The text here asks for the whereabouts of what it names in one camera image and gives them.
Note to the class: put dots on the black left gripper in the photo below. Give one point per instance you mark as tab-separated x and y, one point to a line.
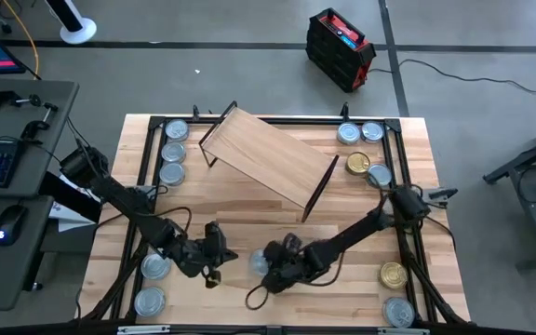
203	256

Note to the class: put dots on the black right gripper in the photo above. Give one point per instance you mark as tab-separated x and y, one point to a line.
307	265

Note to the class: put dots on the silver-lid tuna can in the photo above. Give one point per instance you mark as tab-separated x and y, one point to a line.
155	267
177	129
379	175
348	133
398	312
258	263
173	152
372	131
172	173
149	301

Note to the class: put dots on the gold-lid tuna can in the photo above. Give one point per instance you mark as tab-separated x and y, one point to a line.
357	163
393	275

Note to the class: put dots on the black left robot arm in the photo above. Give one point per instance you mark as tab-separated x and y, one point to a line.
124	200

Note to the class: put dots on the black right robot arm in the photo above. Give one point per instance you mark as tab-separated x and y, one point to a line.
352	235

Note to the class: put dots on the black table clamp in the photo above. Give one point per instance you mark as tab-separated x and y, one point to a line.
344	111
196	111

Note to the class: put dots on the white paper sheet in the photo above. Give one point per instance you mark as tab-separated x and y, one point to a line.
70	218

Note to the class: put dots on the black flat box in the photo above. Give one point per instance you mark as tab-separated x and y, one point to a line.
63	197

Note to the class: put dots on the black computer mouse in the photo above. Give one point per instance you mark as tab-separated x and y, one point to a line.
9	224

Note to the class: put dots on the red black tool case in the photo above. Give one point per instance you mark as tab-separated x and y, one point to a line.
338	51

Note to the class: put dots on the black desk clamp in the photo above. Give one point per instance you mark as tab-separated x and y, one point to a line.
12	98
40	122

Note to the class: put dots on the white round-base stand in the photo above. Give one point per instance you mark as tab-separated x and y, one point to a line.
78	30

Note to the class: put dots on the wooden shelf black frame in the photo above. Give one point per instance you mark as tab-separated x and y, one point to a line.
268	153

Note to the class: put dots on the silver metal bracket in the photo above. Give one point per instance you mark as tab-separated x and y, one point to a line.
403	331
143	329

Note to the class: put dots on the black metal table frame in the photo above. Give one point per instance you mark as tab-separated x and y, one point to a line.
314	121

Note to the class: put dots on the grey clamp bracket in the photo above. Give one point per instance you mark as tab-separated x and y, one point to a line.
440	193

